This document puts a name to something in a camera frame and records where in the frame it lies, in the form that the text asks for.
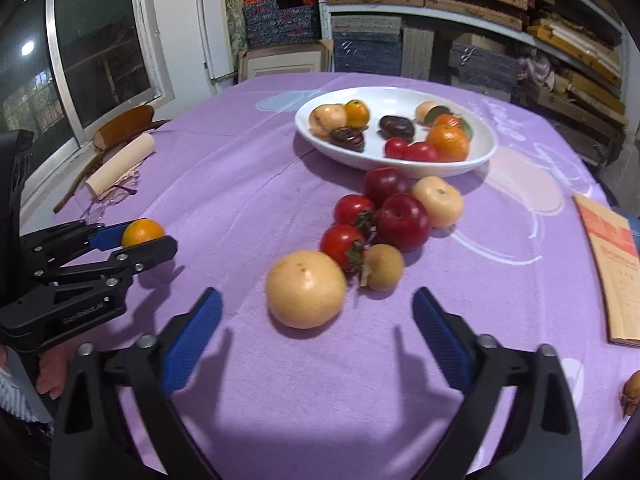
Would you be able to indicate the metal shelving unit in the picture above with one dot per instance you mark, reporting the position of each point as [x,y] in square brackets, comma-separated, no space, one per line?
[588,36]

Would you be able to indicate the framed picture leaning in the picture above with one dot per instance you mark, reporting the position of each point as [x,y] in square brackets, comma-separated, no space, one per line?
[303,58]

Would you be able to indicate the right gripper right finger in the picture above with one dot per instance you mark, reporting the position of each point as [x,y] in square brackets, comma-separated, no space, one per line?
[541,438]

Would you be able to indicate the dark red plum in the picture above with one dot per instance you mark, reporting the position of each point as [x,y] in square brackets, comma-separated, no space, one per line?
[381,183]
[403,222]

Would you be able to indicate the rolled beige paper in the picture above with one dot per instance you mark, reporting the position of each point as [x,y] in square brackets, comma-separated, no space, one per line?
[125,160]

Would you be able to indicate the wooden chair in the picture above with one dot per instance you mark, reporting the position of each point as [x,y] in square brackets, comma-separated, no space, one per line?
[114,134]

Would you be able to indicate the person's left hand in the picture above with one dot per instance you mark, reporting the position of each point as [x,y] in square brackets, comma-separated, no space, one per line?
[52,372]

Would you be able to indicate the red cherry tomato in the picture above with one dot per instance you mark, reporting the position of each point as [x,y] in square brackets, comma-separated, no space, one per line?
[422,151]

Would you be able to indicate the orange exercise notebook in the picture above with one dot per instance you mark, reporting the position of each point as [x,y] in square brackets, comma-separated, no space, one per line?
[617,261]

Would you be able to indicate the red tomato with stem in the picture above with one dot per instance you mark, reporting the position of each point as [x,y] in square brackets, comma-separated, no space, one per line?
[345,245]

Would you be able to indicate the orange cherry tomato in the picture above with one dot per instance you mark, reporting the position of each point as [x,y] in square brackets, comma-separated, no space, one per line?
[141,231]

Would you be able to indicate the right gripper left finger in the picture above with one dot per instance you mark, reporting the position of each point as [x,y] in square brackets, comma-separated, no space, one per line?
[91,438]

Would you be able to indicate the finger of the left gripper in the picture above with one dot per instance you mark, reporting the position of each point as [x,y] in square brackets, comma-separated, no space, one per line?
[70,240]
[110,269]

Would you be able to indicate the mandarin with green leaf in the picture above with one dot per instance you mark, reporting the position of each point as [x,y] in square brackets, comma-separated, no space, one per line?
[451,121]

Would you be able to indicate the small orange tomato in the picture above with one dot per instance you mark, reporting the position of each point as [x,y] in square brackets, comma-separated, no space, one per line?
[357,114]

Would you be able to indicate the window with white frame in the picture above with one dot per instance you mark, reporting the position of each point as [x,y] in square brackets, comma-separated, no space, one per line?
[70,66]

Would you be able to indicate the large mandarin orange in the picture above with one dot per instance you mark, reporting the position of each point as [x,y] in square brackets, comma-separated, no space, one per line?
[450,143]

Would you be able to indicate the large yellow round pear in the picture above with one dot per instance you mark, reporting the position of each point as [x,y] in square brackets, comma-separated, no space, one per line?
[305,289]

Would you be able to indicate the yellow loquat fruit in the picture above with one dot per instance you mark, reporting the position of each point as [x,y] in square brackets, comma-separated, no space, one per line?
[326,118]

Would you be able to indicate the white oval plate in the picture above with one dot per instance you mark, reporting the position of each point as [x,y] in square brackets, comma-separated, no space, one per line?
[421,134]

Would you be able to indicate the dark brown water chestnut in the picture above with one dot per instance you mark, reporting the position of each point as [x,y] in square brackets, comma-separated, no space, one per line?
[390,126]

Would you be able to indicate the eyeglasses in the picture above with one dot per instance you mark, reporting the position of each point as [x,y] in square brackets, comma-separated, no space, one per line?
[111,197]

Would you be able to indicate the brown longan fruit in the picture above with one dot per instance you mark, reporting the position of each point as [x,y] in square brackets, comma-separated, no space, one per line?
[382,268]

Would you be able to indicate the red tomato with calyx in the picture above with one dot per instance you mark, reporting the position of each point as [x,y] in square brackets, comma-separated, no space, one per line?
[355,210]

